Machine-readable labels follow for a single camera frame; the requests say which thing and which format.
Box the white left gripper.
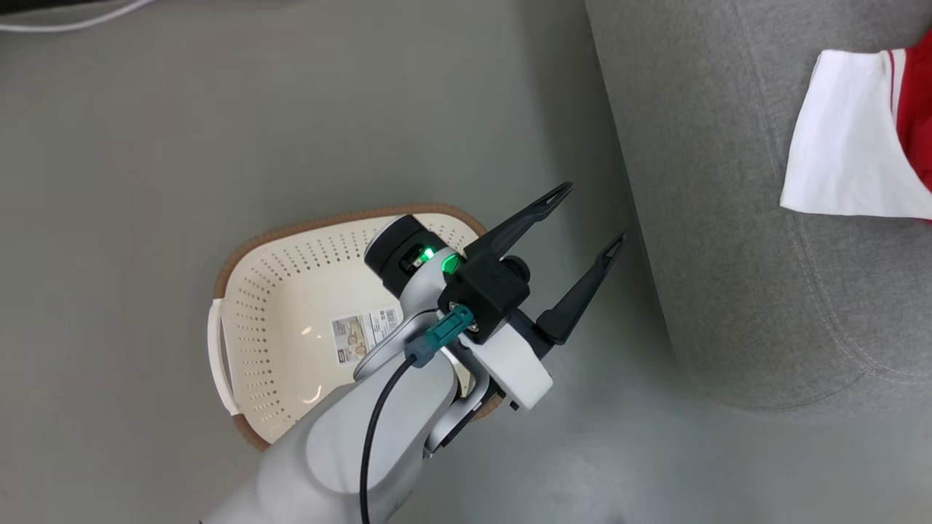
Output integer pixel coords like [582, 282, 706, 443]
[457, 183, 628, 413]

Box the red and white garment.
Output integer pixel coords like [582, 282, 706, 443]
[780, 32, 932, 222]

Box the printed paper basket label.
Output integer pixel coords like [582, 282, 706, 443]
[331, 308, 403, 364]

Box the cream perforated laundry basket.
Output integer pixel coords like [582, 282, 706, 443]
[208, 203, 505, 453]

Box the grey fabric sofa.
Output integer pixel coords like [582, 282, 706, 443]
[585, 0, 932, 413]

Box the black cable with teal connector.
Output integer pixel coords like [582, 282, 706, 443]
[360, 305, 475, 524]

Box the thin white cable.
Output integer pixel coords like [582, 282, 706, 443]
[0, 0, 155, 34]

